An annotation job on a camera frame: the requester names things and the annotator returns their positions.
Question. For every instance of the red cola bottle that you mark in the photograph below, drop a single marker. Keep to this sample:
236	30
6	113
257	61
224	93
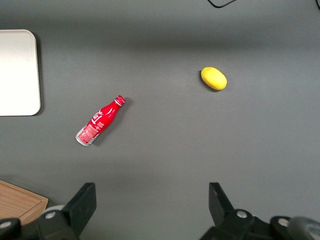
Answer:
100	121

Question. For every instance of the yellow lemon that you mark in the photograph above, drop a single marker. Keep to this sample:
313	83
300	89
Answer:
214	78

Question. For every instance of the cream plastic tray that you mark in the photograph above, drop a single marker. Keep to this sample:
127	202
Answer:
17	75

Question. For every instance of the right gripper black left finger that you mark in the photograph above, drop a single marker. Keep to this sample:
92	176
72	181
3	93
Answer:
80	207

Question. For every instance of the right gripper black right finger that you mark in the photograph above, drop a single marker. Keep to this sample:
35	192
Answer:
220	207

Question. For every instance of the wooden drawer cabinet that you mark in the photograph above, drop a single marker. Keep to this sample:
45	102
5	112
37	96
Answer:
15	200

